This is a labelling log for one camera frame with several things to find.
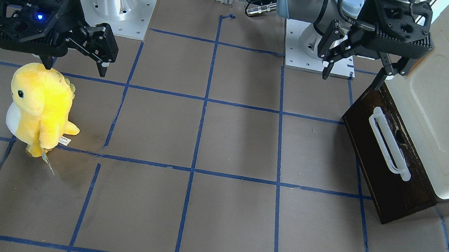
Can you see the white drawer handle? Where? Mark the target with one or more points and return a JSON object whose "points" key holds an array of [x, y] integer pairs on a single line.
{"points": [[388, 146]]}

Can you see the yellow plush dinosaur toy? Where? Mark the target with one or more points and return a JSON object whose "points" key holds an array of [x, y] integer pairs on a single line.
{"points": [[39, 113]]}

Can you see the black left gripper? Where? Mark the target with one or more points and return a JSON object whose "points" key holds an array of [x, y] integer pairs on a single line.
{"points": [[348, 41]]}

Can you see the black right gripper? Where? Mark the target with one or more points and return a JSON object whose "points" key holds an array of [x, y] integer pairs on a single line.
{"points": [[69, 10]]}

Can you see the silver cable connector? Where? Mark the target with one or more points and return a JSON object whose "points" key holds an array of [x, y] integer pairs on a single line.
{"points": [[261, 10]]}

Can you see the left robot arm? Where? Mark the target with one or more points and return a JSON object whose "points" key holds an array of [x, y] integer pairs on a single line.
{"points": [[321, 12]]}

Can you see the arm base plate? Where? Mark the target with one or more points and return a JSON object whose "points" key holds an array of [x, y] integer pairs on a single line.
{"points": [[301, 41], [128, 18]]}

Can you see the dark wooden drawer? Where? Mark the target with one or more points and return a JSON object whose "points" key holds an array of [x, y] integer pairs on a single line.
{"points": [[394, 174]]}

